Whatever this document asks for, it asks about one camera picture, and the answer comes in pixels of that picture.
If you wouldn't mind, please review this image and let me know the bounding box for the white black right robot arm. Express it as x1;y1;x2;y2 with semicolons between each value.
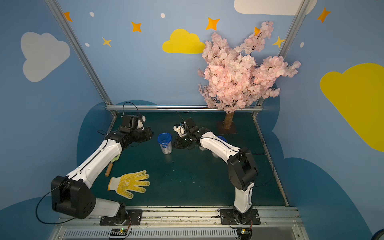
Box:
173;126;259;224

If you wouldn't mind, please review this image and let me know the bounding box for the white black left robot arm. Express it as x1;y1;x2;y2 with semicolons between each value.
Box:
51;127;154;226

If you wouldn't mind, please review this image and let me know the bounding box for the yellow white work glove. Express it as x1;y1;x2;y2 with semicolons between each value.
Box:
108;170;151;200

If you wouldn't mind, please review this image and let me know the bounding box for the green plastic garden fork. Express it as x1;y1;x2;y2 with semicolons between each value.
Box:
105;154;121;177

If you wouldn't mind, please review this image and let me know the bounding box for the pink artificial blossom tree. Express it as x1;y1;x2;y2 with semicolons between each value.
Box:
198;21;301;130

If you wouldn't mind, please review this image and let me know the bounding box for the left small circuit board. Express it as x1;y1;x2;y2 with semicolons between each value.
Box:
109;228;128;240

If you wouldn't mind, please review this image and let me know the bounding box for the small circuit board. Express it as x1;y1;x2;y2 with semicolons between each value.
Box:
109;228;128;240
237;228;253;240

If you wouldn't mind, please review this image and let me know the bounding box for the right small circuit board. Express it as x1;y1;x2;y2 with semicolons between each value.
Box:
237;228;253;240

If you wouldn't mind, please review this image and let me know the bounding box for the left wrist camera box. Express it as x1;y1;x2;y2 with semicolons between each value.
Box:
122;114;146;130

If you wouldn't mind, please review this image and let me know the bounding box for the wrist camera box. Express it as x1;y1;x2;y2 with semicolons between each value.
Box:
122;114;146;130
173;118;199;138

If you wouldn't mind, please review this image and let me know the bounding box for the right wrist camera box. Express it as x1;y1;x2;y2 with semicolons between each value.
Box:
173;118;199;138

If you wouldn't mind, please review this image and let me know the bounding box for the dark metal tree base plate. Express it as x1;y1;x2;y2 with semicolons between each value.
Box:
217;122;237;135

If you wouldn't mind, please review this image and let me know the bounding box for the horizontal aluminium back rail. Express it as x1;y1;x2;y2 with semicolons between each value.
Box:
105;104;264;113

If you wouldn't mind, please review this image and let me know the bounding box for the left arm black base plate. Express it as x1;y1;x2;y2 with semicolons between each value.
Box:
99;209;143;226

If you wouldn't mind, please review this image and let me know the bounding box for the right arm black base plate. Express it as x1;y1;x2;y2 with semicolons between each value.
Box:
218;208;261;225

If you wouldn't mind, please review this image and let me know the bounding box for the left aluminium corner post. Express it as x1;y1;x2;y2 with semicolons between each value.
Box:
45;0;113;106

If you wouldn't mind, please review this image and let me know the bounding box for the aluminium corner post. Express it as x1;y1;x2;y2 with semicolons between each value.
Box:
251;0;313;118
45;0;113;106

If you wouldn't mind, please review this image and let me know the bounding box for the front aluminium rail frame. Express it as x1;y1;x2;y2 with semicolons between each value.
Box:
49;206;309;240

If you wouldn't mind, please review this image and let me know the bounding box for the right aluminium corner post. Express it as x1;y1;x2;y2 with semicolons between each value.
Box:
251;0;313;118

